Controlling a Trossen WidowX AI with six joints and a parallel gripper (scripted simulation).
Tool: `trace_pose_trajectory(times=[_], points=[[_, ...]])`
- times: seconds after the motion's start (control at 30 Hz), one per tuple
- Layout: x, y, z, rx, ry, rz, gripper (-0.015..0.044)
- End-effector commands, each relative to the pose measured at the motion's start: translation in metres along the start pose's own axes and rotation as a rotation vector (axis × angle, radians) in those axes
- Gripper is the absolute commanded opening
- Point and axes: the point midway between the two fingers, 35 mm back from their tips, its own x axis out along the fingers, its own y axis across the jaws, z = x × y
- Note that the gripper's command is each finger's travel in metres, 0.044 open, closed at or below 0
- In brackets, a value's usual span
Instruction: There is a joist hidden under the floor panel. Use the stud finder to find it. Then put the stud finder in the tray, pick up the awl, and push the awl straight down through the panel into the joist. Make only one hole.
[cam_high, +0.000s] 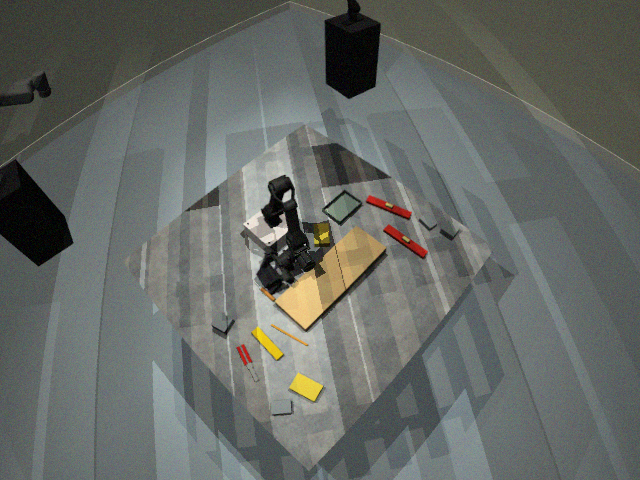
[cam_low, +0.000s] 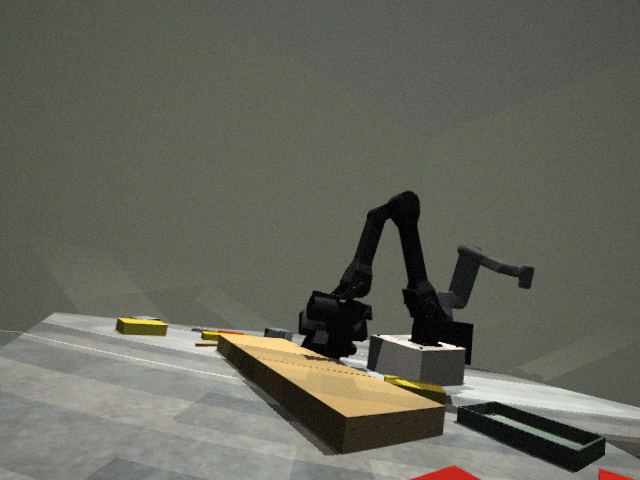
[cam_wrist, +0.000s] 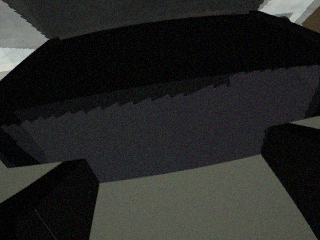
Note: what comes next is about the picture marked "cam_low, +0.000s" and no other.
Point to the tan wooden floor panel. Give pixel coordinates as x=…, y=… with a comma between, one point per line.
x=350, y=410

